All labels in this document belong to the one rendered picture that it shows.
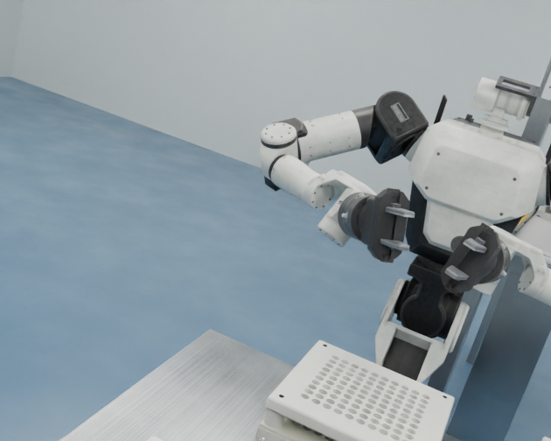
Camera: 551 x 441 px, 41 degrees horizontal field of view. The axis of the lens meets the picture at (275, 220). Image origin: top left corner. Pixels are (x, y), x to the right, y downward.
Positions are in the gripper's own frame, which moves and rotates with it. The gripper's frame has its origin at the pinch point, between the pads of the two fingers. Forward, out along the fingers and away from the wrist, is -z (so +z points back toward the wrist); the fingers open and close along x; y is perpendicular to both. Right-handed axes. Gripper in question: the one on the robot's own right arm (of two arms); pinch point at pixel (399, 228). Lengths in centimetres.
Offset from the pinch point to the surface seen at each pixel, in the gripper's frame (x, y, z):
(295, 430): 29.7, 17.6, -13.1
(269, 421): 28.5, 21.6, -13.2
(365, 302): 67, -109, 256
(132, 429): 31, 41, -13
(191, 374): 27.6, 30.6, 3.3
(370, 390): 24.9, 4.5, -8.4
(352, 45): -99, -150, 450
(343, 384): 24.8, 8.4, -6.5
